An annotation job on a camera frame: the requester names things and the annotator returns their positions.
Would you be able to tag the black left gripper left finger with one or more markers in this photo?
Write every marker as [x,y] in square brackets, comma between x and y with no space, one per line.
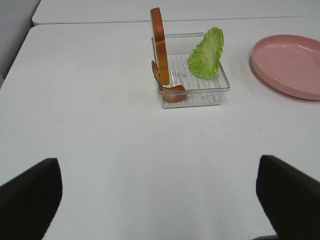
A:
[29,202]

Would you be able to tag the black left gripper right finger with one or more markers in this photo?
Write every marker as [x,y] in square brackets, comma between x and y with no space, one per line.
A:
[290,199]

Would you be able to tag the bacon strip from tray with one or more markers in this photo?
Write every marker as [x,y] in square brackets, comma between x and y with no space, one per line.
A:
[173,94]

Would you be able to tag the green lettuce leaf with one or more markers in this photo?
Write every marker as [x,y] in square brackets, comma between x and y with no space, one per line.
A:
[204,60]

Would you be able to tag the toast bread slice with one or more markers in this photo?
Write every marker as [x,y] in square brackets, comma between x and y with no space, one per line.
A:
[160,45]

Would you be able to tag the pink round plate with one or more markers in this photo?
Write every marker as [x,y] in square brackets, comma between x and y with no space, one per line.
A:
[290,64]

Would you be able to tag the clear plastic left tray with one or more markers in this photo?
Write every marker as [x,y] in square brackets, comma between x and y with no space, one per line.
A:
[200,92]

